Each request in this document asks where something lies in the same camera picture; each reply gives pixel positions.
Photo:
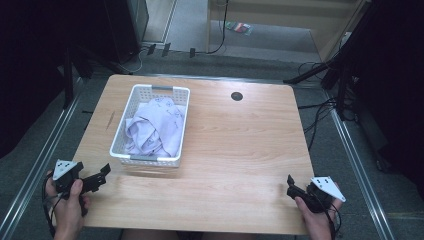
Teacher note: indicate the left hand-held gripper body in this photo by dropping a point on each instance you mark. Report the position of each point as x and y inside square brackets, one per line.
[66, 178]

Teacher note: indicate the pale printed garment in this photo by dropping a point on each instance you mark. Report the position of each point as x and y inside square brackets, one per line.
[156, 126]

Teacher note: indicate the white plastic basket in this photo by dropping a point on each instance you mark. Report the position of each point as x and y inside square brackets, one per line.
[133, 156]

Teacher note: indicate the dark curtain stand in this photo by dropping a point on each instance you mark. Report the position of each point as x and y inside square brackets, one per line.
[68, 76]

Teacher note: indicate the person's left hand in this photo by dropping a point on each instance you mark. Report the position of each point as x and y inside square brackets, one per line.
[68, 213]

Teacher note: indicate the black cabinet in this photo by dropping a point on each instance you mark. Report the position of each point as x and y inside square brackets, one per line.
[125, 26]

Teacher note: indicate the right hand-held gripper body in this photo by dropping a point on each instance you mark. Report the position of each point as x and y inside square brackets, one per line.
[321, 195]

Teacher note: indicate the colourful packet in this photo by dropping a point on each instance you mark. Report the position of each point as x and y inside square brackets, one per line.
[239, 28]

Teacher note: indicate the black metal stand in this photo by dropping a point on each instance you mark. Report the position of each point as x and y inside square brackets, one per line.
[343, 60]

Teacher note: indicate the metal floor rail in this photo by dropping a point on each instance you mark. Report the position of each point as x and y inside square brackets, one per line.
[36, 166]
[358, 166]

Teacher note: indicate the person's right hand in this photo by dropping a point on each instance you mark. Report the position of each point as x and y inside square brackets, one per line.
[316, 223]

